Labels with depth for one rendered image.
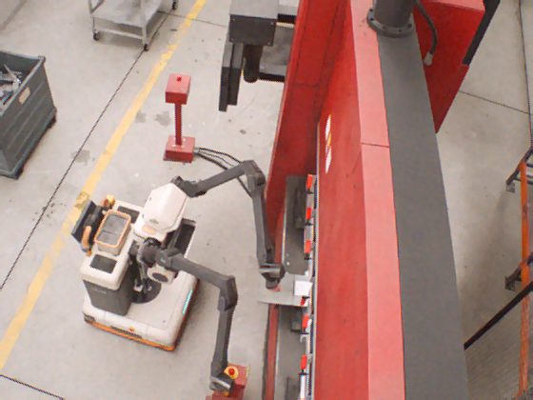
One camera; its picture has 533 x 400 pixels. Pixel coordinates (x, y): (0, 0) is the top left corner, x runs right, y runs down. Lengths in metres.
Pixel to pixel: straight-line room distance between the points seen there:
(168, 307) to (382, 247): 2.26
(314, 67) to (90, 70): 3.10
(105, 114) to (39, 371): 2.35
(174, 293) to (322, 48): 1.87
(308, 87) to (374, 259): 1.54
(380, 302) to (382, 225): 0.25
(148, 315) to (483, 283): 2.60
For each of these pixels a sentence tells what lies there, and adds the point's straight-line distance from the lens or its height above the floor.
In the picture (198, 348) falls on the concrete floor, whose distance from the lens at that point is 3.87.
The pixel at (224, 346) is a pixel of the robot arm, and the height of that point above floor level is 1.13.
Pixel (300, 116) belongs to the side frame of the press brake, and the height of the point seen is 1.41.
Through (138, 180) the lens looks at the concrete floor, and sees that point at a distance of 4.58.
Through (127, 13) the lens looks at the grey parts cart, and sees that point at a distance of 5.67.
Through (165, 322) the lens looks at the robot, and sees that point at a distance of 3.64.
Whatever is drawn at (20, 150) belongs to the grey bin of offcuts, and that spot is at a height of 0.22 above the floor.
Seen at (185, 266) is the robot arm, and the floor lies 1.30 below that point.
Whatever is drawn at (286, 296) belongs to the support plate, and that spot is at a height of 1.00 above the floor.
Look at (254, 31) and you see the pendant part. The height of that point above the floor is 1.85.
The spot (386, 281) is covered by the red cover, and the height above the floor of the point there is 2.30.
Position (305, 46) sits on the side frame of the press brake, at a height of 1.91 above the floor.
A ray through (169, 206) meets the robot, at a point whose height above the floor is 1.37.
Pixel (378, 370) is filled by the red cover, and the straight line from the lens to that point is 1.48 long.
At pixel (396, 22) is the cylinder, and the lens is 2.32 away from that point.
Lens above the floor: 3.64
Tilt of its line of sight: 55 degrees down
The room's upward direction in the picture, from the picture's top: 11 degrees clockwise
